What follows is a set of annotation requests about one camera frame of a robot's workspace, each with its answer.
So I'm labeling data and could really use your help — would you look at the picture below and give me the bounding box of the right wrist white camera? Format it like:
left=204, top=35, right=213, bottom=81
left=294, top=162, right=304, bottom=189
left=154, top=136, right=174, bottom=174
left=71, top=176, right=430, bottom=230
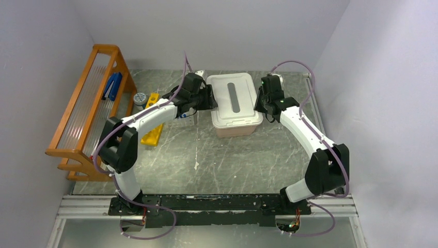
left=272, top=74, right=284, bottom=84

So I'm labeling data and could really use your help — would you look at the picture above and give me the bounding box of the blue clamp on rack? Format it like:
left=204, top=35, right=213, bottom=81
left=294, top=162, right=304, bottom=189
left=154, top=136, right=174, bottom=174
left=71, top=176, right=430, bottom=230
left=101, top=72, right=122, bottom=101

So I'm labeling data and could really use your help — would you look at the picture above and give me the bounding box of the white plastic lid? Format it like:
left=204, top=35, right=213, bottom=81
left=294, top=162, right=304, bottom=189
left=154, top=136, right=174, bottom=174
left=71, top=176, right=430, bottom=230
left=207, top=73, right=263, bottom=130

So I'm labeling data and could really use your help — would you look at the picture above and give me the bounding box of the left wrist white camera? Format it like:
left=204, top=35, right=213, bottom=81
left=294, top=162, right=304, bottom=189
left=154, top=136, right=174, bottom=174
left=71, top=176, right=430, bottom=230
left=195, top=70, right=208, bottom=81

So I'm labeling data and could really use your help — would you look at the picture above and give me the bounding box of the pink plastic bin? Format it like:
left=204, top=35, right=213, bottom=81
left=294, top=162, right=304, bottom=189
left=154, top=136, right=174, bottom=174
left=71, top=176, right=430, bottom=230
left=215, top=125, right=258, bottom=138

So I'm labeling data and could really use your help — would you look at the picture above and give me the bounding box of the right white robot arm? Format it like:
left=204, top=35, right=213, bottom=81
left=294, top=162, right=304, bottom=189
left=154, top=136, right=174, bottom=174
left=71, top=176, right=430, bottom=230
left=254, top=74, right=349, bottom=214

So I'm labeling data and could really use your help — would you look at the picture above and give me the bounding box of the yellow test tube rack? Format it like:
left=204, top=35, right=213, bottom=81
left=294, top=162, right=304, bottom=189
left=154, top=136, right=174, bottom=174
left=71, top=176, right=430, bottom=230
left=140, top=93, right=164, bottom=146

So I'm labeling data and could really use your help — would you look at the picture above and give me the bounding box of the clear acrylic tube rack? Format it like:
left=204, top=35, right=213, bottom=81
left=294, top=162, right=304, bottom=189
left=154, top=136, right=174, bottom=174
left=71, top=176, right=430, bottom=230
left=169, top=116, right=195, bottom=128

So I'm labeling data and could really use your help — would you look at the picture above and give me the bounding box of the wrist white camera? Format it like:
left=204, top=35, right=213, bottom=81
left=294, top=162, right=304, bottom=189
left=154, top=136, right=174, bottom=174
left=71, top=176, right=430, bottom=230
left=195, top=70, right=208, bottom=81
left=272, top=74, right=284, bottom=84

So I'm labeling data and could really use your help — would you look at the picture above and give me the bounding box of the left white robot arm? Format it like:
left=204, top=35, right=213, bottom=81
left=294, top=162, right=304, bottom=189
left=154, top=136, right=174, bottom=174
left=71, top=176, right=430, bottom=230
left=93, top=70, right=217, bottom=215

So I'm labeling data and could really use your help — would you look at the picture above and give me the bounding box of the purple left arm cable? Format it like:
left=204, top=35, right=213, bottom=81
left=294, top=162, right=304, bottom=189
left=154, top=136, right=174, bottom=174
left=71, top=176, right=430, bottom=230
left=92, top=51, right=192, bottom=241

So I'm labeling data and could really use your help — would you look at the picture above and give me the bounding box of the wooden drying rack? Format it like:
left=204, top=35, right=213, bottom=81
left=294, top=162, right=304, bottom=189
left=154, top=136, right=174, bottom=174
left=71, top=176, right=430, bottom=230
left=45, top=44, right=137, bottom=182

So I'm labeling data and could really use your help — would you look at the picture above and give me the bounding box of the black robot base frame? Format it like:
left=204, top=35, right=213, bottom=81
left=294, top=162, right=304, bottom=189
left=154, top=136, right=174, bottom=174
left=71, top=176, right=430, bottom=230
left=107, top=193, right=311, bottom=228

